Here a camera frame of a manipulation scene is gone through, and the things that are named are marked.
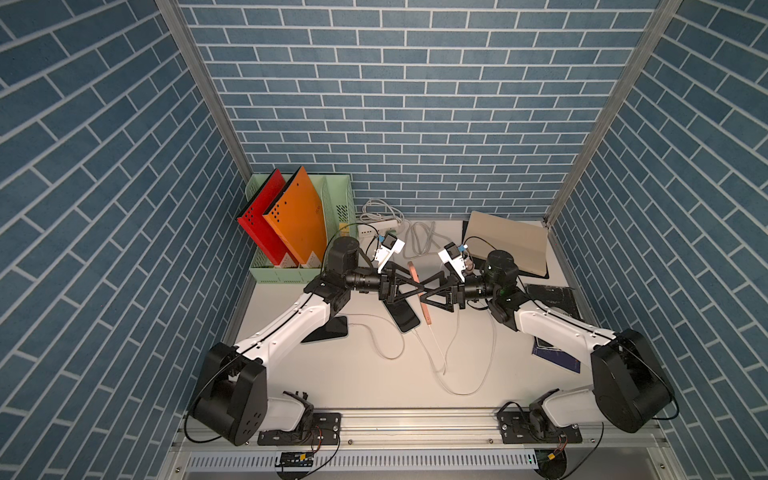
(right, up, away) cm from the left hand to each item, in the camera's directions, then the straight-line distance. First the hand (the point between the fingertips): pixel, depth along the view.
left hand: (423, 288), depth 69 cm
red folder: (-46, +17, +13) cm, 51 cm away
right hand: (+1, -2, +1) cm, 3 cm away
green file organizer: (-27, +27, +33) cm, 51 cm away
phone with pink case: (0, -4, -2) cm, 4 cm away
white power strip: (-17, +15, +43) cm, 49 cm away
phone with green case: (-4, -12, +27) cm, 30 cm away
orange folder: (-37, +19, +22) cm, 47 cm away
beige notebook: (+43, +11, +43) cm, 62 cm away
